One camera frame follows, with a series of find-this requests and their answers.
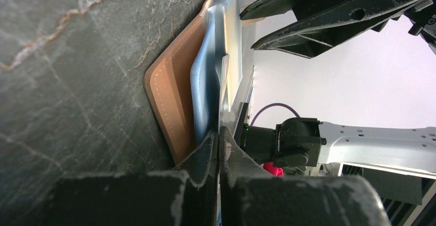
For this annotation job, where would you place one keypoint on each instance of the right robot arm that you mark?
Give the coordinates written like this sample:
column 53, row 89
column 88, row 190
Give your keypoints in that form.
column 308, row 142

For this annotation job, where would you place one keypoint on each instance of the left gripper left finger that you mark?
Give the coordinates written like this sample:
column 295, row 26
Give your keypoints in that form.
column 185, row 195

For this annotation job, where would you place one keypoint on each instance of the tan leather card holder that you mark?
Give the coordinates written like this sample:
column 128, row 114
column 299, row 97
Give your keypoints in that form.
column 203, row 78

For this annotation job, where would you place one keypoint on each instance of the red cloth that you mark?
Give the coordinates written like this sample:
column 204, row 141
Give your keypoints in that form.
column 276, row 171

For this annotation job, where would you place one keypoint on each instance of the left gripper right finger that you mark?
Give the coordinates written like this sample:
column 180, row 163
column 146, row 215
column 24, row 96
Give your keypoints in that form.
column 252, row 196

